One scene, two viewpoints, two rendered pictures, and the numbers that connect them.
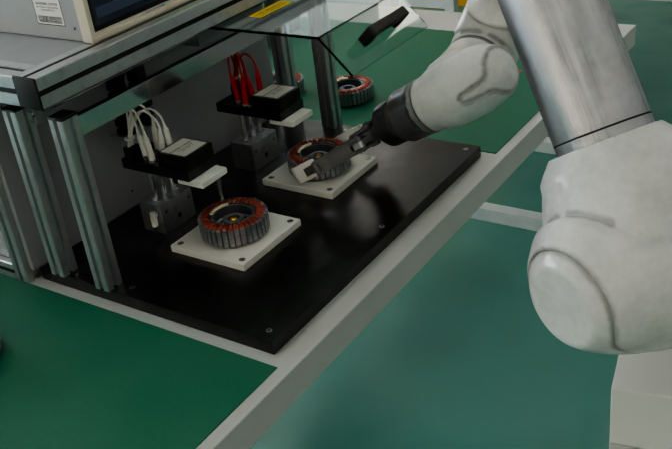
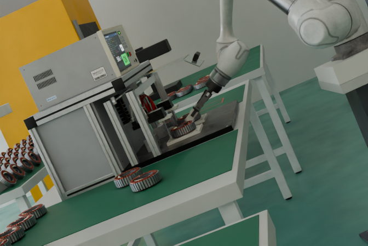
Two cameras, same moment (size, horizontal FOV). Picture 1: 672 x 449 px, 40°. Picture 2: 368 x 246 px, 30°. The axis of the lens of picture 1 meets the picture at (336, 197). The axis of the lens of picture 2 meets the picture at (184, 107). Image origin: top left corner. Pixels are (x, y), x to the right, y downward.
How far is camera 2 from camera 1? 1.97 m
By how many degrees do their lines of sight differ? 33
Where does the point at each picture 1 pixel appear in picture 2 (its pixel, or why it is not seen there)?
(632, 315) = (328, 22)
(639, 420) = (343, 72)
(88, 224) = (148, 128)
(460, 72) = (233, 50)
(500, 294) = not seen: hidden behind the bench
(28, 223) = (116, 151)
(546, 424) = (306, 226)
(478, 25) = (225, 44)
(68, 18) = (108, 72)
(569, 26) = not seen: outside the picture
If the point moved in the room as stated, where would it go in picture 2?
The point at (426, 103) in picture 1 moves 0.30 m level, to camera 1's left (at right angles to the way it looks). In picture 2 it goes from (225, 66) to (171, 92)
